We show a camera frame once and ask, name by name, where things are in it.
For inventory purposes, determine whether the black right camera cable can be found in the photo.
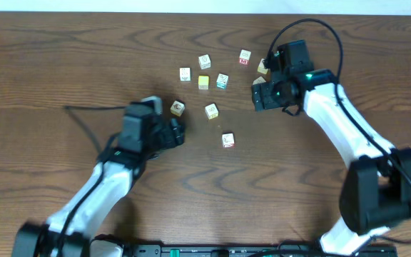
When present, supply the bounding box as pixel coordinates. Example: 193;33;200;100
268;18;411;245

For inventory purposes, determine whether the white circle-print wooden block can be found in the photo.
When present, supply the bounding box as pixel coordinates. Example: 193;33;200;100
198;54;211;69

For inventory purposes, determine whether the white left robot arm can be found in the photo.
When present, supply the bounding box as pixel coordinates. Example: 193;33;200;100
11;115;185;256

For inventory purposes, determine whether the white red-print wooden block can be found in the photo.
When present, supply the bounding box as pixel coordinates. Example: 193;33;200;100
179;67;191;81

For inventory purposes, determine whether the yellow topped wooden block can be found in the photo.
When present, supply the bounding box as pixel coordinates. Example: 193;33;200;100
198;76;209;90

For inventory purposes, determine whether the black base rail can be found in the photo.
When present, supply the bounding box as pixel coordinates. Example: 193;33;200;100
91;239;399;257

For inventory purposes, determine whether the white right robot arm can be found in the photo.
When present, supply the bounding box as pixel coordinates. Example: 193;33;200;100
251;69;411;256

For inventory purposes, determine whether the yellow sided wooden block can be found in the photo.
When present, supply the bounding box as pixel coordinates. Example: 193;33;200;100
205;104;219;119

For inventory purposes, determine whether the red M wooden block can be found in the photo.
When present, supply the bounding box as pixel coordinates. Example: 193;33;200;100
239;49;251;65

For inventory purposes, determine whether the pale yellow wooden block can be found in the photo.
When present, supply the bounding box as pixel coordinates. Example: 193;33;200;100
257;59;268;74

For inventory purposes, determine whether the green lettered wooden block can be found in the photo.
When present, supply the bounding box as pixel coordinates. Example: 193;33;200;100
216;74;229;89

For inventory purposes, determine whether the acorn picture wooden block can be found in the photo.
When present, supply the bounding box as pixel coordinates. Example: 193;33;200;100
170;101;185;117

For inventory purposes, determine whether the red printed wooden block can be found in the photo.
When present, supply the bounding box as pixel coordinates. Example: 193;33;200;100
222;133;235;148

